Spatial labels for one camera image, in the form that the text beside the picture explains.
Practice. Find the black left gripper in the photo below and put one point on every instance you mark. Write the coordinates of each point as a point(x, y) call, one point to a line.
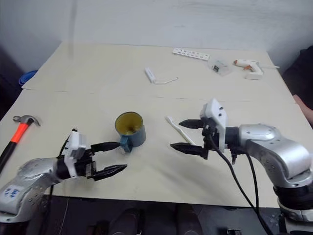
point(85, 166)

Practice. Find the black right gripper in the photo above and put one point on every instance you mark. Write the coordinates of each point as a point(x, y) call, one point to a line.
point(207, 137)

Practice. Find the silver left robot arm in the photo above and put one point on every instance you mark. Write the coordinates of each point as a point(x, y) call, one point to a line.
point(29, 176)

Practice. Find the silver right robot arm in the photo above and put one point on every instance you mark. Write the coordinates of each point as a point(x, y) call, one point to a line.
point(281, 151)

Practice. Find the person's bare forearm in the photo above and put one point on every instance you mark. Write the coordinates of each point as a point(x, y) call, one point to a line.
point(304, 102)

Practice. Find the white toothbrush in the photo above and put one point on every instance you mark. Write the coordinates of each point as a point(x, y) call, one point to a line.
point(182, 133)

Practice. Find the blue mug yellow inside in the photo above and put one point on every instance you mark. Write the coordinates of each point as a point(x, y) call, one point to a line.
point(138, 137)

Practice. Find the clear plastic bag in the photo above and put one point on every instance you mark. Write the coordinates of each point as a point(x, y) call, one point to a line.
point(220, 66)

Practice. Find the white power strip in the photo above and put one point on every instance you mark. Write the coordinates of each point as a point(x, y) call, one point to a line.
point(190, 53)

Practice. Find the white glue gun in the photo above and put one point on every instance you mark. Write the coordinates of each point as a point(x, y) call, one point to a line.
point(254, 69)

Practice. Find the blue round container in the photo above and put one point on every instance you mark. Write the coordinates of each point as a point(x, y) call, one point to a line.
point(25, 77)

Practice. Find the person in dark clothes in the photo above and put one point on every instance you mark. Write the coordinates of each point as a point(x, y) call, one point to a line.
point(300, 71)

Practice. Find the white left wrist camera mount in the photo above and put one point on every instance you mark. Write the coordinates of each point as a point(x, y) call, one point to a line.
point(77, 144)

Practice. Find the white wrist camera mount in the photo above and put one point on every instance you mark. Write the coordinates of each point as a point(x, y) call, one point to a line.
point(77, 144)
point(217, 115)

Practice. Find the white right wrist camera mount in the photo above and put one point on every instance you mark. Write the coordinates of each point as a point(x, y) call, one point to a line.
point(217, 115)

